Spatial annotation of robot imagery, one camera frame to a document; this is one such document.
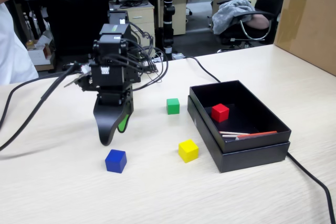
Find chrome-armed office chair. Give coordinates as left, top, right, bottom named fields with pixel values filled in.
left=216, top=0, right=279, bottom=53

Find black mesh office chair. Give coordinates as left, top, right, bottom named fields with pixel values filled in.
left=38, top=0, right=115, bottom=57

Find beige tall cabinet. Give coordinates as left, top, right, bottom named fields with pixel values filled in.
left=172, top=0, right=189, bottom=36

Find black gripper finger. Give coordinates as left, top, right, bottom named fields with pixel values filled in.
left=93, top=95, right=131, bottom=146

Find thin black robot wires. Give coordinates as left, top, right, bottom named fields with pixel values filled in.
left=125, top=22, right=169, bottom=91

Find thick black stand pole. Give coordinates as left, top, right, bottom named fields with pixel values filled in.
left=162, top=0, right=176, bottom=61

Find red pencil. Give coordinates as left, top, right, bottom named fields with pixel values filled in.
left=236, top=130, right=278, bottom=141

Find black open box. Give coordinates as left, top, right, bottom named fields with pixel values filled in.
left=187, top=95, right=291, bottom=174

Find black cardboard box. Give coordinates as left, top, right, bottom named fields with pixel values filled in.
left=188, top=79, right=292, bottom=154

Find red wooden cube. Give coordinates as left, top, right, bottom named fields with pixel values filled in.
left=211, top=103, right=230, bottom=123

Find black power cable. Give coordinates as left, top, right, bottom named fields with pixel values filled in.
left=181, top=55, right=336, bottom=224

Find grey blanket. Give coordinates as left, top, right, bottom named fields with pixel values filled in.
left=212, top=0, right=257, bottom=35

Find thin black stand pole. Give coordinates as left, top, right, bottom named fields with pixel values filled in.
left=152, top=0, right=160, bottom=49

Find large brown cardboard box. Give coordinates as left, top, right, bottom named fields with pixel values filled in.
left=274, top=0, right=336, bottom=77

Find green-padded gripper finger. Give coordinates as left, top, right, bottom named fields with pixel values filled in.
left=117, top=94, right=134, bottom=134

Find person's white shirt torso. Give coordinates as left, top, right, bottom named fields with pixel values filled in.
left=0, top=2, right=39, bottom=86

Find thick black camera cable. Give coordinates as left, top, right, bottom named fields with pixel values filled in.
left=0, top=62, right=79, bottom=153

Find pink cushion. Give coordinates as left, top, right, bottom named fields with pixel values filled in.
left=248, top=14, right=270, bottom=30

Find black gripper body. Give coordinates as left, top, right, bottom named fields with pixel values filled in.
left=90, top=61, right=141, bottom=101

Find small white cardboard box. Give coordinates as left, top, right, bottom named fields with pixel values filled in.
left=27, top=42, right=53, bottom=66

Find yellow wooden cube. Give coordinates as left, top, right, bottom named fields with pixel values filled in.
left=178, top=139, right=200, bottom=164

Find green wooden cube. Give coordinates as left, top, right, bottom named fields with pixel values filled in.
left=166, top=98, right=181, bottom=115

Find blue wooden cube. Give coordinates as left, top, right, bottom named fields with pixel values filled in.
left=104, top=149, right=128, bottom=174

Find beige drawer cabinet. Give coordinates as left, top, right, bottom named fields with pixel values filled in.
left=109, top=0, right=155, bottom=49

